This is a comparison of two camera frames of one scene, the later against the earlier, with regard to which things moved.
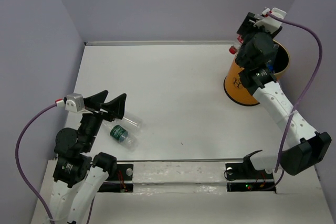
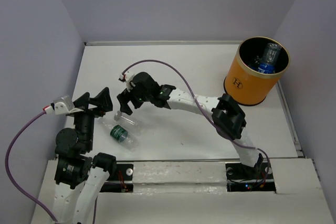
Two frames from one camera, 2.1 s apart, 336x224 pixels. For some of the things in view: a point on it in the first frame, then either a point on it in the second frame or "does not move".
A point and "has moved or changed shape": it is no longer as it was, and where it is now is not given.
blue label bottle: x=270 y=64 does not move
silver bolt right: x=229 y=170 does not move
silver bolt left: x=129 y=171 does not move
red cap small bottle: x=233 y=49 has moved or changed shape
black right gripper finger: x=248 y=25 → x=124 y=98
